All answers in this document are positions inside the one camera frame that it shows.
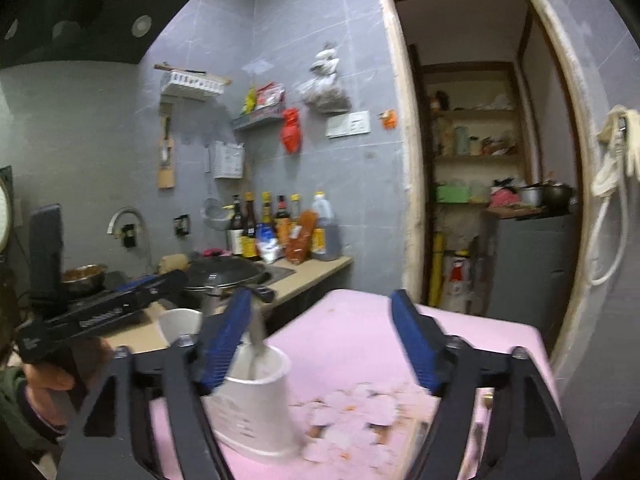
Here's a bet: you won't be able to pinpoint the white wall switch panel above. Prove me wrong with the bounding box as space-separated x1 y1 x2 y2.
326 110 372 139

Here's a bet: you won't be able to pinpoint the white hose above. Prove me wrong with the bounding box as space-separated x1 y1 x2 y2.
585 175 630 287

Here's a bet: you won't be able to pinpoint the white wall holder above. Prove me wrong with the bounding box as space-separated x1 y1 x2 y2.
214 141 245 180

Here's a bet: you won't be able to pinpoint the clear bag of dried spices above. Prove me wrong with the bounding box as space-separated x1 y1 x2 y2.
301 75 352 113

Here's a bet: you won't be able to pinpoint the person's left forearm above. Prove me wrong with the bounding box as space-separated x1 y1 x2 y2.
0 365 40 456

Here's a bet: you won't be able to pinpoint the yellow cylinder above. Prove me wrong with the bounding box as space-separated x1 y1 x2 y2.
431 232 446 307

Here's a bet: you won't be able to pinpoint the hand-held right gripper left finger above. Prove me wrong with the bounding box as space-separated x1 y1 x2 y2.
57 287 253 480

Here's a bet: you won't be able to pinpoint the grey wall shelf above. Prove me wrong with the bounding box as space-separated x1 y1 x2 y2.
231 111 286 133

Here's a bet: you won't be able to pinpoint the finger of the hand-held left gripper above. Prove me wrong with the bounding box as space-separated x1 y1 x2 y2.
107 269 190 297
120 287 173 317

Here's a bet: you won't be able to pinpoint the grey cabinet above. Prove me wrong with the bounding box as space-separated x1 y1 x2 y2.
482 210 583 341

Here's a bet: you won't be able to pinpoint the white and blue bag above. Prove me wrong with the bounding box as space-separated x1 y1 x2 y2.
256 225 283 264

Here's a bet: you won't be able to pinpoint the steel sink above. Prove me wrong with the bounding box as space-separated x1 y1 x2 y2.
260 264 297 283

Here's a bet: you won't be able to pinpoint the wooden shelf unit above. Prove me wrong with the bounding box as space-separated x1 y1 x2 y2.
410 45 543 307

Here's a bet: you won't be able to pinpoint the door frame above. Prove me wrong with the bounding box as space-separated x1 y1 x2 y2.
376 0 596 376

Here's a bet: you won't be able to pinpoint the green box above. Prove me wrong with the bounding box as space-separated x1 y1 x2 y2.
436 184 472 204

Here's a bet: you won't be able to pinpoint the clear bag of garlic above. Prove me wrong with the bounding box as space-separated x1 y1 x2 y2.
310 42 342 78

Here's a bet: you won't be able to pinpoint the wooden wall knife holder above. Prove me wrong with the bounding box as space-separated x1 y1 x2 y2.
157 102 177 190

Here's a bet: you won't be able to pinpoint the grey metal utensil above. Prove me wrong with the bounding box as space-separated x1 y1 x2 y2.
248 305 273 367

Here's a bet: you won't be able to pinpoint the metal bowl with food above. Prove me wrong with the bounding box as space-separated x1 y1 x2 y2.
61 263 108 295

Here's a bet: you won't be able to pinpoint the large dark liquid jug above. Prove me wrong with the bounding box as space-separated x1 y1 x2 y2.
311 191 343 262

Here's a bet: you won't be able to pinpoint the chrome faucet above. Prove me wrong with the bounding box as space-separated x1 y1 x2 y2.
106 206 150 242

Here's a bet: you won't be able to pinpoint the dark sauce bottle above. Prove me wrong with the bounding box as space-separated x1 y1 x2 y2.
242 192 262 261
227 194 246 257

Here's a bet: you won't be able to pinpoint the black range hood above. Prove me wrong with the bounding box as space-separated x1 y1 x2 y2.
0 0 198 68

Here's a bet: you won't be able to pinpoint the red plastic bag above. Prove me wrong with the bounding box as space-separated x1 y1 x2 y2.
281 107 304 155

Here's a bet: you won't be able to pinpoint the orange packet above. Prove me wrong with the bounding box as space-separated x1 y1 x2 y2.
285 210 319 266

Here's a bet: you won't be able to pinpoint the white rubber gloves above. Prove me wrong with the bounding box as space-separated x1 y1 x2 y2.
591 105 640 198

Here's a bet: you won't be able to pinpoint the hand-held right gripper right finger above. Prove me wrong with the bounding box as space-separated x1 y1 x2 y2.
390 288 583 480

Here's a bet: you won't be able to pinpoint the metal strainer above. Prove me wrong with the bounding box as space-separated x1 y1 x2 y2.
202 198 231 231

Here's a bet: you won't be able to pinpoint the black wok with lid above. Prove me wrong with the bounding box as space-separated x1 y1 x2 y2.
182 257 276 317

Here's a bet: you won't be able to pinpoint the red packet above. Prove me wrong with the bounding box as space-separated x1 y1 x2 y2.
255 81 286 111

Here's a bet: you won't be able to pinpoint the red-capped sauce bottle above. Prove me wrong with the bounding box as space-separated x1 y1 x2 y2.
274 195 292 247

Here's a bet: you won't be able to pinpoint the wooden stick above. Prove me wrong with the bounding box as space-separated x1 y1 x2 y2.
154 63 232 86

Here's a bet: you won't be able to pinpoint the pink floral tablecloth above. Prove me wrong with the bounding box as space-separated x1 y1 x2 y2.
150 288 556 480

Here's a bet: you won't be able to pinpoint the white plastic cup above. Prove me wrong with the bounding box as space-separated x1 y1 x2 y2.
159 308 203 348

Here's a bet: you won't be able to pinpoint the white plastic utensil holder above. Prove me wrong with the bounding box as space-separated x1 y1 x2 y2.
202 344 301 463

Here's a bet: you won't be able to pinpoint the black pot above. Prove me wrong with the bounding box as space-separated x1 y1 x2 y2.
542 182 576 213

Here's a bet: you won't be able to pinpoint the white and red bag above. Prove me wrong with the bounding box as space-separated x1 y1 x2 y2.
442 255 473 313

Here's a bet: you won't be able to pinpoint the white wall rack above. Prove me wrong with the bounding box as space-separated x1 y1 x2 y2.
160 71 226 101

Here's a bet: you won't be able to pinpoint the person's left hand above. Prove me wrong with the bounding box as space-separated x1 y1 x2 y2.
22 337 113 428

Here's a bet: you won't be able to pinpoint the pink cloth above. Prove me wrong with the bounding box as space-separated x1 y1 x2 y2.
489 187 523 209

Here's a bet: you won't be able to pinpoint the kitchen counter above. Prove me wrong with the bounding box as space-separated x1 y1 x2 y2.
102 255 355 356

